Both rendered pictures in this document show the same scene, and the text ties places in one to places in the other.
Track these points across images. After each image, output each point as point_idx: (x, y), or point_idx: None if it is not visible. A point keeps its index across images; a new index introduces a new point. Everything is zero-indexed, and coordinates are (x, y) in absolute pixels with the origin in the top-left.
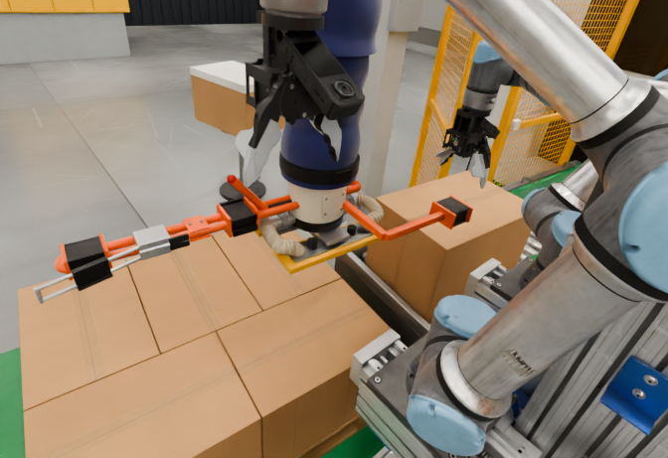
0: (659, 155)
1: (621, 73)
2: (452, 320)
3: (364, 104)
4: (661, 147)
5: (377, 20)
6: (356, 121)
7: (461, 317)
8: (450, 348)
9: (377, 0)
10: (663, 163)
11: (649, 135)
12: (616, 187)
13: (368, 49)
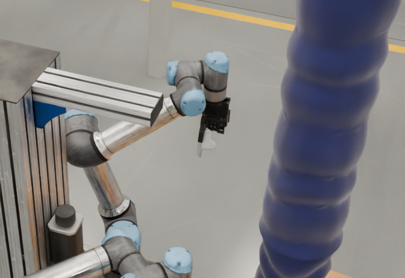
0: (91, 120)
1: (104, 131)
2: (130, 222)
3: (263, 272)
4: (91, 122)
5: (263, 212)
6: (261, 271)
7: (126, 227)
8: (126, 201)
9: (264, 199)
10: (91, 117)
11: (92, 130)
12: (98, 129)
13: (260, 222)
